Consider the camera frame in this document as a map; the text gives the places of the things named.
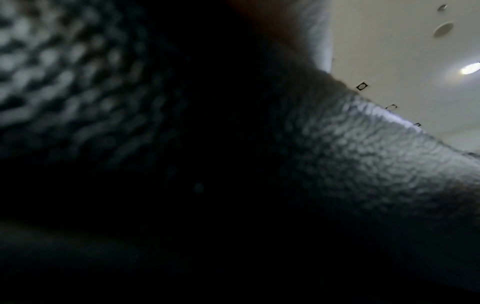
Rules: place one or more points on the round ceiling speaker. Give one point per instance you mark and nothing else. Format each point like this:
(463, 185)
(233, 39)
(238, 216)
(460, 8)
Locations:
(443, 29)

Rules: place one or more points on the small round ceiling fitting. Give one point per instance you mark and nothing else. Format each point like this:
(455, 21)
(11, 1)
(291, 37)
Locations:
(442, 7)

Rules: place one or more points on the bright ceiling lamp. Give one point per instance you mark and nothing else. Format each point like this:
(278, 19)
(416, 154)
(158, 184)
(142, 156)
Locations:
(470, 69)

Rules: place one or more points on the person's left hand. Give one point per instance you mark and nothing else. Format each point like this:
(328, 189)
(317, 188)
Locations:
(277, 17)

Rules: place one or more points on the black bench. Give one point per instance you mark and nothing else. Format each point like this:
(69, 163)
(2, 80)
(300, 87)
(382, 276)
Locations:
(337, 163)

